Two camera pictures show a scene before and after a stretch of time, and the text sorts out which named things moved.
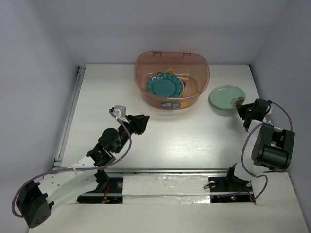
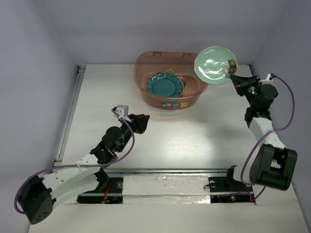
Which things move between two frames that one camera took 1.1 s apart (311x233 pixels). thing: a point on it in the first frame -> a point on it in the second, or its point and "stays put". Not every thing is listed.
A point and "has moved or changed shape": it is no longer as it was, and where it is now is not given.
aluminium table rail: [58, 162] stays put
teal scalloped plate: [164, 84] stays put
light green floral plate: [227, 97] -> [208, 63]
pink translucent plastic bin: [193, 68] stays put
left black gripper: [137, 124] stays put
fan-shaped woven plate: [182, 78] has moved or changed shape
